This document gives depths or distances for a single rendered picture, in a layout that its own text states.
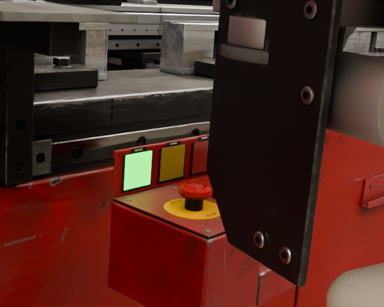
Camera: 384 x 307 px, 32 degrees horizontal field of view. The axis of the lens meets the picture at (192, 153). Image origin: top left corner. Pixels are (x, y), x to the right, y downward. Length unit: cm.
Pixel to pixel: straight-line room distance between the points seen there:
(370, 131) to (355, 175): 125
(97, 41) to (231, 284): 49
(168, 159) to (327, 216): 72
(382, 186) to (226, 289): 99
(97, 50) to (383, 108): 81
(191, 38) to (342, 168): 50
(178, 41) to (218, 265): 59
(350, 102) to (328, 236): 123
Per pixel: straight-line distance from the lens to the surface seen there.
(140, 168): 83
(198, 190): 77
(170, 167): 87
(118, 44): 146
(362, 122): 34
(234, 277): 78
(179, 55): 123
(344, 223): 160
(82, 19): 75
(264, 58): 38
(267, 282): 84
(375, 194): 169
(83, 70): 101
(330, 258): 160
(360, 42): 174
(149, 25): 152
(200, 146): 91
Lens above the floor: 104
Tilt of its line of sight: 14 degrees down
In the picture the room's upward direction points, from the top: 4 degrees clockwise
